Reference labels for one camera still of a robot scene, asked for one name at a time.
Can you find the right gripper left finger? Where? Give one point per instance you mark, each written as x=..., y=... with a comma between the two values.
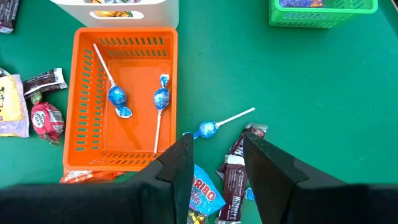
x=183, y=161

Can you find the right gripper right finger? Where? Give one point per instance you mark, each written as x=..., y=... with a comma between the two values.
x=267, y=168

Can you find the brown Hershey's chocolate bar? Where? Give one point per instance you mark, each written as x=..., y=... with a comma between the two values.
x=43, y=81
x=7, y=15
x=234, y=180

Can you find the blue Haribo pack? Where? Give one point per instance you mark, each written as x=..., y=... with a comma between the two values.
x=203, y=193

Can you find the blue lollipop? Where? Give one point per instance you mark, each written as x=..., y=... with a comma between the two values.
x=116, y=96
x=161, y=99
x=207, y=129

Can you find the clear gummy candy pack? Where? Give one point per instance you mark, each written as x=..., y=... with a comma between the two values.
x=196, y=217

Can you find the orange Reese's pack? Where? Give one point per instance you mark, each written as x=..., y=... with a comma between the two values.
x=90, y=176

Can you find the red round candy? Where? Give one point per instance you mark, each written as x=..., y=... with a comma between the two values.
x=46, y=119

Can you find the green plastic basket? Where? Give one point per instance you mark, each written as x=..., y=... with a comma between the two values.
x=311, y=18

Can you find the yellow candy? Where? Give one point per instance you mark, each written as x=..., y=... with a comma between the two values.
x=113, y=13

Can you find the yellow purple candy pack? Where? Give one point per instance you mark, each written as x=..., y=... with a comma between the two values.
x=298, y=3

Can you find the yellow Sour Patch pack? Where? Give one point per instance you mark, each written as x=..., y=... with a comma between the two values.
x=12, y=105

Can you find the orange plastic basket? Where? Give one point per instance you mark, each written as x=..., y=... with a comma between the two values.
x=136, y=93

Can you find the green table mat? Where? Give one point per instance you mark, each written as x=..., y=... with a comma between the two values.
x=280, y=77

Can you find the white plastic bin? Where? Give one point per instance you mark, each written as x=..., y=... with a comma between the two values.
x=161, y=15

